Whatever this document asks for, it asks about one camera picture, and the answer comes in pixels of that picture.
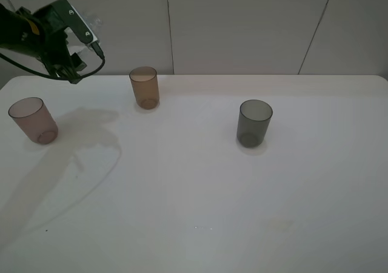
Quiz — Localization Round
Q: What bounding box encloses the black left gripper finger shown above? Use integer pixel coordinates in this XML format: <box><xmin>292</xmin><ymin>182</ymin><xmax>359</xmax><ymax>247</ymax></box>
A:
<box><xmin>53</xmin><ymin>66</ymin><xmax>81</xmax><ymax>84</ymax></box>

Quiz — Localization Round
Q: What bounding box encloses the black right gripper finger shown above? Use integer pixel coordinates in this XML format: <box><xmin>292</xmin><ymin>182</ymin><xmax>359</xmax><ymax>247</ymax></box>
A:
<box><xmin>70</xmin><ymin>53</ymin><xmax>86</xmax><ymax>72</ymax></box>

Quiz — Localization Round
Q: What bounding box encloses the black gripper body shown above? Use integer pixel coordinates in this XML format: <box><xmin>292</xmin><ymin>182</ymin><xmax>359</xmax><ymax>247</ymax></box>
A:
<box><xmin>32</xmin><ymin>27</ymin><xmax>70</xmax><ymax>73</ymax></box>

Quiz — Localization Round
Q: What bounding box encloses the clear plastic water bottle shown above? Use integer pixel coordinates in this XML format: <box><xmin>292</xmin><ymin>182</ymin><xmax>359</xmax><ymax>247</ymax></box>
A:
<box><xmin>81</xmin><ymin>12</ymin><xmax>102</xmax><ymax>45</ymax></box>

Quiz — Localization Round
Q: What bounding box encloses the dark green robot arm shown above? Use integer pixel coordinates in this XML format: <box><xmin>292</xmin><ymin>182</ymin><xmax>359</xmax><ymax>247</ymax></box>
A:
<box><xmin>1</xmin><ymin>0</ymin><xmax>90</xmax><ymax>84</ymax></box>

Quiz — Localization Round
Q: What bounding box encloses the translucent pink plastic cup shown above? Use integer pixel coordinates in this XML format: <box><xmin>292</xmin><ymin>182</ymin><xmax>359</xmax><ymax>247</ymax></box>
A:
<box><xmin>8</xmin><ymin>97</ymin><xmax>58</xmax><ymax>145</ymax></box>

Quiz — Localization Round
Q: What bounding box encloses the translucent orange plastic cup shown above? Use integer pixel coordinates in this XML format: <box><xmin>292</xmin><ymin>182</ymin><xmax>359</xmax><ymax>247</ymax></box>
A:
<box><xmin>129</xmin><ymin>66</ymin><xmax>159</xmax><ymax>110</ymax></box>

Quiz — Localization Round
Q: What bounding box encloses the translucent grey plastic cup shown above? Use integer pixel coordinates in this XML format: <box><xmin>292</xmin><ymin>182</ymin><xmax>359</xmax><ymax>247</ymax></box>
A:
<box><xmin>236</xmin><ymin>99</ymin><xmax>273</xmax><ymax>148</ymax></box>

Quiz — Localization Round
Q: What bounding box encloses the black camera cable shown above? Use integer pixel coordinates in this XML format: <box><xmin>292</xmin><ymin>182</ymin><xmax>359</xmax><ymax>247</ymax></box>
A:
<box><xmin>0</xmin><ymin>41</ymin><xmax>106</xmax><ymax>81</ymax></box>

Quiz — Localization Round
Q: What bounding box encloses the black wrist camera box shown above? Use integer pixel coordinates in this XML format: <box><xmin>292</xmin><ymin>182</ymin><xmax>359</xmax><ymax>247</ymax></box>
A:
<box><xmin>33</xmin><ymin>0</ymin><xmax>99</xmax><ymax>46</ymax></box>

